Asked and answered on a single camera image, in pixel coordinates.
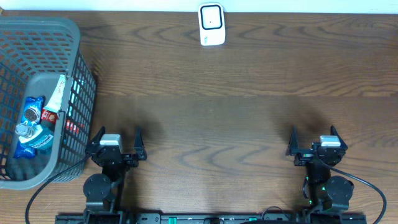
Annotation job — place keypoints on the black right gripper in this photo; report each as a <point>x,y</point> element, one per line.
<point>293,145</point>

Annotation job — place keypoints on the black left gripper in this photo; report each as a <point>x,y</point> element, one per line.
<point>131,161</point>

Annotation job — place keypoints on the white wet wipes pack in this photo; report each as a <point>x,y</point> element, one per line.
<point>55,101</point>

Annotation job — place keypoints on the blue mouthwash bottle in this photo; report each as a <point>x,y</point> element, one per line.
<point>38,137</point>

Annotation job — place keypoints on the blue Oreo cookie pack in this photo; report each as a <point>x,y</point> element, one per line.
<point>31,116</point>

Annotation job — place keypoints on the red Nescafe stick sachet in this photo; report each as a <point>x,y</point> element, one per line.
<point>49,116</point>

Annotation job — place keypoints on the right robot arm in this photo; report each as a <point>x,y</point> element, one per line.
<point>329,195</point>

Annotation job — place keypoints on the white barcode scanner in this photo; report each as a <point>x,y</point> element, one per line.
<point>211,24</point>

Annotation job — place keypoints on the grey plastic mesh basket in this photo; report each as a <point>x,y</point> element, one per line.
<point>35,53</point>

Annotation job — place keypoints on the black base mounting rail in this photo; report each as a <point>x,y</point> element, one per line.
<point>155,218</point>

